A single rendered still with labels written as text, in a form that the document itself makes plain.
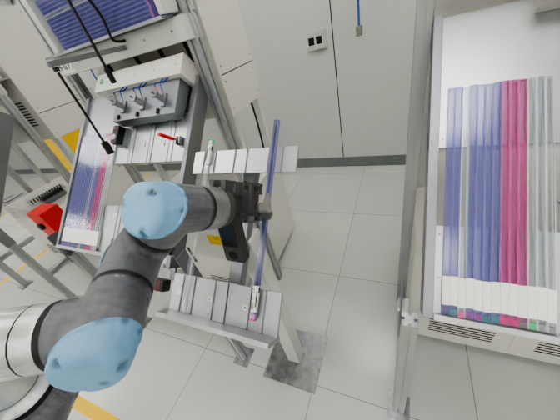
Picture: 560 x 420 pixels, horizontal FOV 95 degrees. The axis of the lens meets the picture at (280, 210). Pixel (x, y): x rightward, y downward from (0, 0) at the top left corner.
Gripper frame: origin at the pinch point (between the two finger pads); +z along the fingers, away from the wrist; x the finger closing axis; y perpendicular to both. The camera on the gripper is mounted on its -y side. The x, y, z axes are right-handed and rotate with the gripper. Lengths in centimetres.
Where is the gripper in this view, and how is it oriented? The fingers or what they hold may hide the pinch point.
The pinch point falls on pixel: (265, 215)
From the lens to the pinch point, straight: 64.6
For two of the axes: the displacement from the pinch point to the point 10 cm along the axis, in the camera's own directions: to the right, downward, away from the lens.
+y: 0.4, -10.0, -0.4
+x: -9.2, -0.5, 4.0
